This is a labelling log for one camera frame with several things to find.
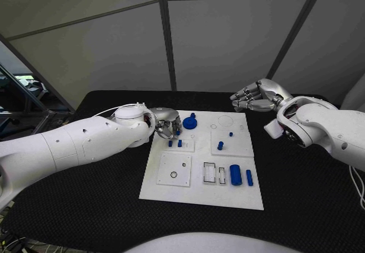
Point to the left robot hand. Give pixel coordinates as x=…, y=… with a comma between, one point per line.
x=166, y=118

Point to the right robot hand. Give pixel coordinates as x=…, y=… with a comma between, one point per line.
x=261, y=98

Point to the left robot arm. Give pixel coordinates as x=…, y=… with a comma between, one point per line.
x=70, y=142

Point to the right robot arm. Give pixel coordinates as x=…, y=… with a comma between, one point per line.
x=321, y=126

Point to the white task board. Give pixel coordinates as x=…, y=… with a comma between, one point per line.
x=199, y=177

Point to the blue gear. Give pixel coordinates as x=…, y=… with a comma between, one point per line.
x=189, y=122

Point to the blue peg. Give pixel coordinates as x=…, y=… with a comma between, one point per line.
x=219, y=145

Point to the large blue cylinder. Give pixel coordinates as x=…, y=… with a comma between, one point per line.
x=235, y=175

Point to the thin long blue cylinder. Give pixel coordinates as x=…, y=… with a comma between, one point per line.
x=249, y=177

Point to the cluttered workshop desk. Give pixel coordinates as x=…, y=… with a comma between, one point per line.
x=18, y=102

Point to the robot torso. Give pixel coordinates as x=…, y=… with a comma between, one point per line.
x=213, y=243

